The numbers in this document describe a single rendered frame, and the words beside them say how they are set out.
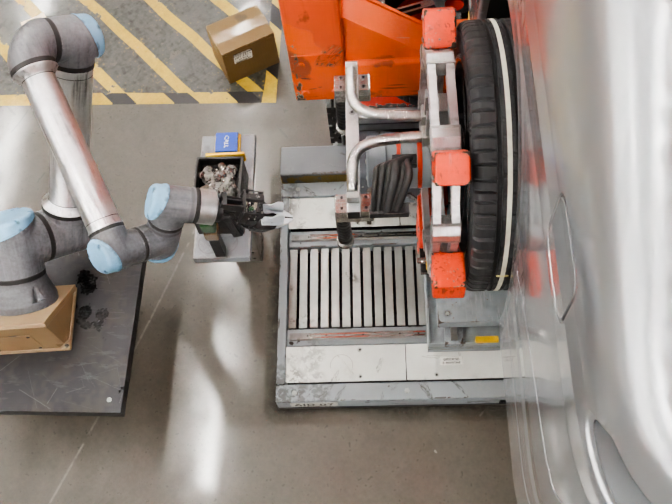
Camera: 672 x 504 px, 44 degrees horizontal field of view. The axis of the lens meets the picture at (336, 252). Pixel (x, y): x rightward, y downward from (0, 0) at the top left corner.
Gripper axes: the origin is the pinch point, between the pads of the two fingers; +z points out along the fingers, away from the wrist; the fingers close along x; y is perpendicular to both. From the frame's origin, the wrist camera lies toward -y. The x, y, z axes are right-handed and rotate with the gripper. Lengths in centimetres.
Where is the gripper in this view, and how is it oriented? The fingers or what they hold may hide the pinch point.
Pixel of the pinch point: (287, 219)
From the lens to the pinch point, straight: 218.8
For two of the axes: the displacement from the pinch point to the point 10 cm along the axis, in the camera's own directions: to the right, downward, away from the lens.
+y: 3.7, -4.3, -8.2
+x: -0.9, -9.0, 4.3
